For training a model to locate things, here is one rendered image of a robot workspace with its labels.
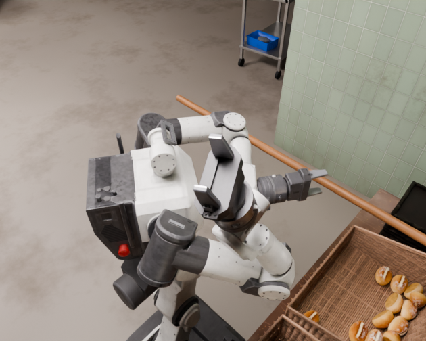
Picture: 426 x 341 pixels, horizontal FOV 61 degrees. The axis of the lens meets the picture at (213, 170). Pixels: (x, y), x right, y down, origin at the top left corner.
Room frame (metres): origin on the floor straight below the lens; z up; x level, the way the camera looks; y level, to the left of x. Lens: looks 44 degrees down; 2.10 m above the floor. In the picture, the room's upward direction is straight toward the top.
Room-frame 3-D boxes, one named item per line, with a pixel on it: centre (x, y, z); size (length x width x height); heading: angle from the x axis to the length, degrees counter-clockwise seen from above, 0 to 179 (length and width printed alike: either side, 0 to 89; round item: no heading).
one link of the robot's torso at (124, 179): (0.70, 0.19, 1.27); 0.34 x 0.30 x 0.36; 12
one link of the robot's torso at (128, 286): (0.66, 0.20, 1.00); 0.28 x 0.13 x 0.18; 137
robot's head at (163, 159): (0.71, 0.13, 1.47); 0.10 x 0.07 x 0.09; 12
